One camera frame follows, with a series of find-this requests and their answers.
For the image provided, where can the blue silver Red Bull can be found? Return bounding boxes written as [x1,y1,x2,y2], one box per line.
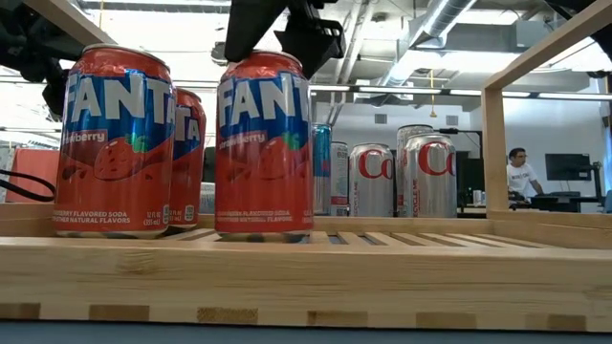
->
[311,122,333,216]

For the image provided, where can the orange panel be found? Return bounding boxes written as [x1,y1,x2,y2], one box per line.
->
[5,147,59,204]

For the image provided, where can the slatted wooden shelf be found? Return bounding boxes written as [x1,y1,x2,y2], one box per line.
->
[0,0,612,333]

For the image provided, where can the person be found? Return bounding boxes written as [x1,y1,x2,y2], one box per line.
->
[505,146,546,206]

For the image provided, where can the silver ventilation duct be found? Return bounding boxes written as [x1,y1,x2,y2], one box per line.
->
[380,0,479,90]

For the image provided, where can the black cable loop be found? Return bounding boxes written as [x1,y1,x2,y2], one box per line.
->
[0,169,56,203]

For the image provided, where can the silver Diet Coke can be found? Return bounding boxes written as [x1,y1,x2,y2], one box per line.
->
[348,142,395,219]
[404,133,458,219]

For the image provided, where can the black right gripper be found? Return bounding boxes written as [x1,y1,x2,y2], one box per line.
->
[223,0,346,80]

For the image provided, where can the dark desk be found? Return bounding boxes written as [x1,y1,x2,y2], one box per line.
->
[511,190,606,215]

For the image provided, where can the black monitor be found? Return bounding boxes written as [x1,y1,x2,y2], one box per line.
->
[544,153,593,183]

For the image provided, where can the red Fanta strawberry can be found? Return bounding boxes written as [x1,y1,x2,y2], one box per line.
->
[166,87,208,231]
[213,50,316,244]
[52,43,177,240]

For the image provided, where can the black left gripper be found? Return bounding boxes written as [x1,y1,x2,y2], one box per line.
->
[0,2,85,119]

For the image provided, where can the blue table mat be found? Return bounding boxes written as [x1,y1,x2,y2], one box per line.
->
[0,320,612,344]

